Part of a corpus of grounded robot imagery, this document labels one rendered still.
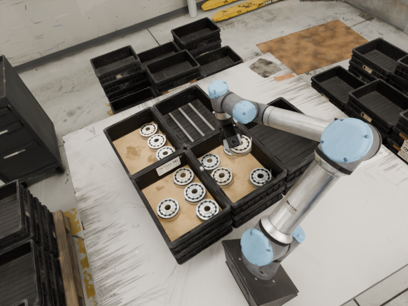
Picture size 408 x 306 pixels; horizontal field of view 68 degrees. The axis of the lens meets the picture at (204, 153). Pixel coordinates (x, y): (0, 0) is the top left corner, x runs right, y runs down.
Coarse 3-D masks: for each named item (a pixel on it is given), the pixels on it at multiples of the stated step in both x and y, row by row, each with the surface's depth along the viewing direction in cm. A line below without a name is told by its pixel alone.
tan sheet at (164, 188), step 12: (168, 180) 149; (144, 192) 146; (156, 192) 146; (168, 192) 145; (180, 192) 144; (156, 204) 142; (180, 204) 140; (180, 216) 136; (192, 216) 135; (168, 228) 133; (180, 228) 132
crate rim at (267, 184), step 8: (240, 128) 151; (208, 136) 151; (248, 136) 147; (192, 144) 149; (256, 144) 144; (264, 152) 140; (272, 160) 137; (280, 168) 134; (208, 176) 136; (280, 176) 131; (216, 184) 132; (264, 184) 129; (272, 184) 131; (224, 192) 129; (256, 192) 128; (240, 200) 126
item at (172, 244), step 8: (184, 152) 147; (168, 160) 145; (192, 160) 144; (152, 168) 142; (136, 176) 141; (136, 184) 138; (216, 192) 130; (144, 200) 132; (224, 200) 127; (152, 216) 126; (216, 216) 123; (200, 224) 121; (208, 224) 122; (160, 232) 121; (192, 232) 120; (168, 240) 119; (176, 240) 118; (184, 240) 120
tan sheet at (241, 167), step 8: (208, 152) 157; (216, 152) 156; (224, 160) 153; (232, 160) 152; (240, 160) 151; (248, 160) 151; (256, 160) 150; (232, 168) 149; (240, 168) 148; (248, 168) 148; (240, 176) 145; (248, 176) 145; (272, 176) 143; (232, 184) 143; (240, 184) 143; (248, 184) 142; (232, 192) 140; (240, 192) 140; (248, 192) 139; (232, 200) 138
